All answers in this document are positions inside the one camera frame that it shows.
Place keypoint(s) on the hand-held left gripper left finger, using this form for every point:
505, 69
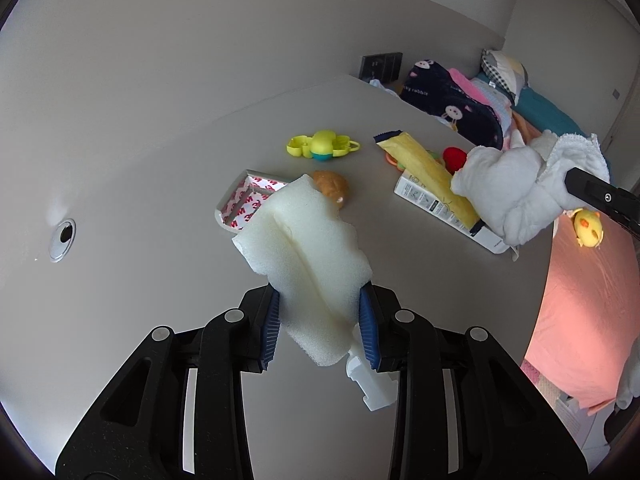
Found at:
272, 327

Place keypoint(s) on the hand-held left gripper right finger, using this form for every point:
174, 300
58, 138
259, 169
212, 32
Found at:
370, 330

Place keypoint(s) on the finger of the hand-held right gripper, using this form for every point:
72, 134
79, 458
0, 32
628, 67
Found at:
595, 190

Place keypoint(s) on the white foam sheet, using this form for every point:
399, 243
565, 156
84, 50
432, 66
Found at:
305, 260

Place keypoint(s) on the white cloth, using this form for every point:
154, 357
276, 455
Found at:
510, 190

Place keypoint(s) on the white cardboard box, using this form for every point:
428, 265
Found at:
420, 197

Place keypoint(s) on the yellow snack packet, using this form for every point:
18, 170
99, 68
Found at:
425, 170

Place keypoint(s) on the yellow chick plush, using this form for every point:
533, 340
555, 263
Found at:
589, 227

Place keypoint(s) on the white plastic piece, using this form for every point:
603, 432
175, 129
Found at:
370, 390

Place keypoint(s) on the teal cushion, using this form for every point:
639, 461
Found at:
542, 110

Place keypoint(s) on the pink bed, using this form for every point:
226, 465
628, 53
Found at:
585, 320

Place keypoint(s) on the red heart toy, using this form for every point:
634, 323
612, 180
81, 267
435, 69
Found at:
454, 158

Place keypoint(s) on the brown bread bun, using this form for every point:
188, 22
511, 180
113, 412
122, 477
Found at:
332, 185

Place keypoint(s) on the patchwork pillow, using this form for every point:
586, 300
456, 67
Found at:
505, 70

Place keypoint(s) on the pink fleece blanket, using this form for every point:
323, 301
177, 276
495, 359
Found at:
475, 87

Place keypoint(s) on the navy printed blanket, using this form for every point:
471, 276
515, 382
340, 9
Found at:
450, 105

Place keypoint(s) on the green orange frog toy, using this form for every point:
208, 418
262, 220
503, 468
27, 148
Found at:
391, 160

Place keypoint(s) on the yellow green baby toy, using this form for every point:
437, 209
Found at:
322, 142

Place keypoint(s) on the light blue cloth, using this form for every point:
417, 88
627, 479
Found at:
380, 85

